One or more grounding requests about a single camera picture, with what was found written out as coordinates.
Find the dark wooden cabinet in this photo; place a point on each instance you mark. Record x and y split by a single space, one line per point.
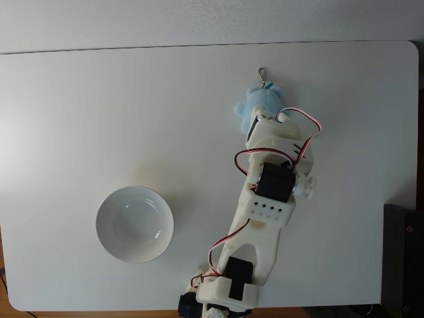
402 265

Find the white ceramic bowl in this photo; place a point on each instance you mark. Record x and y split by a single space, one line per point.
134 225

